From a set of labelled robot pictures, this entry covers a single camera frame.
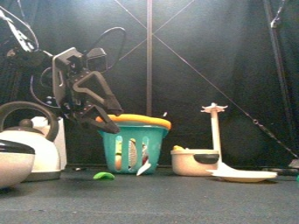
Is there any white mug tree stand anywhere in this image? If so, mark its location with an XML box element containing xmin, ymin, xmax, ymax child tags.
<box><xmin>200</xmin><ymin>102</ymin><xmax>277</xmax><ymax>184</ymax></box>

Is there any white flat plastic piece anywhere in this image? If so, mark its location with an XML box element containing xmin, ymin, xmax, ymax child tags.
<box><xmin>135</xmin><ymin>161</ymin><xmax>152</xmax><ymax>177</ymax></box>

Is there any toy corn with green husk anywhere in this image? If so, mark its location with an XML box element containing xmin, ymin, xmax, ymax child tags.
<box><xmin>92</xmin><ymin>171</ymin><xmax>117</xmax><ymax>180</ymax></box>

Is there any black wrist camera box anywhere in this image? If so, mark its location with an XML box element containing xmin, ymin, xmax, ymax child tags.
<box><xmin>85</xmin><ymin>47</ymin><xmax>108</xmax><ymax>74</ymax></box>

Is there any cream bowl with dark rim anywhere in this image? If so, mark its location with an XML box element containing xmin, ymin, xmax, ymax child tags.
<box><xmin>169</xmin><ymin>148</ymin><xmax>220</xmax><ymax>177</ymax></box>

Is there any teal slotted plastic basket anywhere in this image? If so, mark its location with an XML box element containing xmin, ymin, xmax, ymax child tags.
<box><xmin>97</xmin><ymin>124</ymin><xmax>169</xmax><ymax>175</ymax></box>

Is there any dark metal frame pole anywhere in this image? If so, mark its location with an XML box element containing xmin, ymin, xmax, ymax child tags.
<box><xmin>263</xmin><ymin>0</ymin><xmax>299</xmax><ymax>152</ymax></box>

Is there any thin diagonal brace wire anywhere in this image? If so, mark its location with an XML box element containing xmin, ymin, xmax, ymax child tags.
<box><xmin>116</xmin><ymin>0</ymin><xmax>196</xmax><ymax>61</ymax></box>
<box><xmin>113</xmin><ymin>0</ymin><xmax>299</xmax><ymax>160</ymax></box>

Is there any white bowl black rim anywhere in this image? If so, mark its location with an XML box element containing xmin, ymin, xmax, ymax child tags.
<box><xmin>0</xmin><ymin>139</ymin><xmax>36</xmax><ymax>189</ymax></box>

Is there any black looped cable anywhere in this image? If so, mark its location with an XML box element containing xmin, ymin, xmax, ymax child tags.
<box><xmin>91</xmin><ymin>26</ymin><xmax>127</xmax><ymax>71</ymax></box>

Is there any orange scalloped plastic plate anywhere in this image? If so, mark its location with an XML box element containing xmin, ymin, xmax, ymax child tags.
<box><xmin>95</xmin><ymin>113</ymin><xmax>173</xmax><ymax>130</ymax></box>

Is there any grey vertical frame post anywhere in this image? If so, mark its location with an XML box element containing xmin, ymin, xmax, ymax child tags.
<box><xmin>144</xmin><ymin>0</ymin><xmax>155</xmax><ymax>117</ymax></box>

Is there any white kettle black handle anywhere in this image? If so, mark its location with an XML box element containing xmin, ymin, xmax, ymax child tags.
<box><xmin>0</xmin><ymin>101</ymin><xmax>63</xmax><ymax>182</ymax></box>

